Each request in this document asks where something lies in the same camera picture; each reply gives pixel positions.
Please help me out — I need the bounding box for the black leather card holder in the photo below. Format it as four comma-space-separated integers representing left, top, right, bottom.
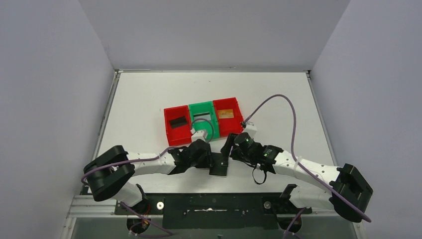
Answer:
209, 152, 228, 177

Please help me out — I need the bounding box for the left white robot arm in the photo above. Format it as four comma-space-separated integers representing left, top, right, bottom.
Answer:
81, 139, 211, 213

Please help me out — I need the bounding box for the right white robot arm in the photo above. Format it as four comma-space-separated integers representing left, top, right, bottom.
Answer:
220, 132, 373, 223

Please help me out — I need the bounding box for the black card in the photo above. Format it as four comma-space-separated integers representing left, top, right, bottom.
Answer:
169, 116, 188, 129

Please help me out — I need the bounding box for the gold credit card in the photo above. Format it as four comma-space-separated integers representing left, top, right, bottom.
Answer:
217, 109, 234, 119

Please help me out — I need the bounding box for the silver card with magnetic stripe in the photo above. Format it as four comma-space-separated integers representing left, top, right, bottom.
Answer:
193, 112, 211, 121

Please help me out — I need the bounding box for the right red plastic bin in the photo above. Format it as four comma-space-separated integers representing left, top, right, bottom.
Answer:
212, 97, 243, 137

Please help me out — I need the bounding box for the red plastic bin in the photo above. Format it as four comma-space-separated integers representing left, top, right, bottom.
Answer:
164, 105, 192, 146
212, 97, 243, 137

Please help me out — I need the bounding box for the left red plastic bin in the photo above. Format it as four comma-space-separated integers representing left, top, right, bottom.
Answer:
164, 105, 192, 146

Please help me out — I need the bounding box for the green plastic bin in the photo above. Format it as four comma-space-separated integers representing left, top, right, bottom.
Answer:
188, 101, 220, 140

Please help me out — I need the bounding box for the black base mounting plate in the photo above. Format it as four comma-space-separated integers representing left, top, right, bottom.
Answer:
134, 185, 300, 230

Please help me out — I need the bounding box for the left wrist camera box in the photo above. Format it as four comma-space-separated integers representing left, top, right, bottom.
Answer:
191, 128, 208, 142

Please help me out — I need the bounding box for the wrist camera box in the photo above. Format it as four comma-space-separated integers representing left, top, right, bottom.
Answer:
241, 122, 257, 138
191, 128, 208, 142

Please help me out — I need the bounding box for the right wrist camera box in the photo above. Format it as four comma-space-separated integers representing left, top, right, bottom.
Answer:
241, 122, 257, 138

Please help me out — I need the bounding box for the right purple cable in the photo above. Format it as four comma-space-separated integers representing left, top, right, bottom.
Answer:
242, 94, 372, 223

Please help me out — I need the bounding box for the aluminium table edge rail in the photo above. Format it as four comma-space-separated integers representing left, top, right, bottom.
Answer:
91, 69, 122, 160

